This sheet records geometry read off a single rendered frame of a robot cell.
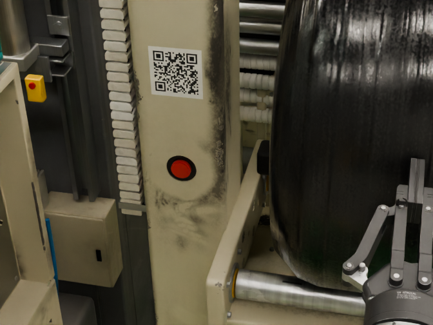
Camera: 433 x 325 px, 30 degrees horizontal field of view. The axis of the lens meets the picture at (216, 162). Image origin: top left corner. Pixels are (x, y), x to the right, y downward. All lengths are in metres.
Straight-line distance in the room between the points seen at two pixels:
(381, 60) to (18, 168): 0.53
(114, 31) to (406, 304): 0.60
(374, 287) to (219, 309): 0.47
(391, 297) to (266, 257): 0.71
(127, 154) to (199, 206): 0.13
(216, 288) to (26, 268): 0.30
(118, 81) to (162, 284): 0.37
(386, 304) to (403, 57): 0.29
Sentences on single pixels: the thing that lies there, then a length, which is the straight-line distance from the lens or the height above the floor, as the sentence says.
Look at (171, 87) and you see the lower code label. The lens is 1.13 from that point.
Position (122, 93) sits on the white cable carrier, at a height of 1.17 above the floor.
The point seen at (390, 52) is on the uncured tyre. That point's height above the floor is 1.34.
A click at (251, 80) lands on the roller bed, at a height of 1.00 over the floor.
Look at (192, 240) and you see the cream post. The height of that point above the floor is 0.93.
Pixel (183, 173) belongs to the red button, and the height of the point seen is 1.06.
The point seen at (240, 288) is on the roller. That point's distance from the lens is 1.22.
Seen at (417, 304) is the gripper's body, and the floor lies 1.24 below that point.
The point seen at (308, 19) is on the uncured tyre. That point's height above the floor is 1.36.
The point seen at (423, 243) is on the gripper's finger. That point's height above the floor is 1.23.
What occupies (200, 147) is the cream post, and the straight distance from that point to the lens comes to 1.17.
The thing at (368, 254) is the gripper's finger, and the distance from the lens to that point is 0.80.
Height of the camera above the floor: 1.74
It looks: 34 degrees down
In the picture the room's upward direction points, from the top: 1 degrees counter-clockwise
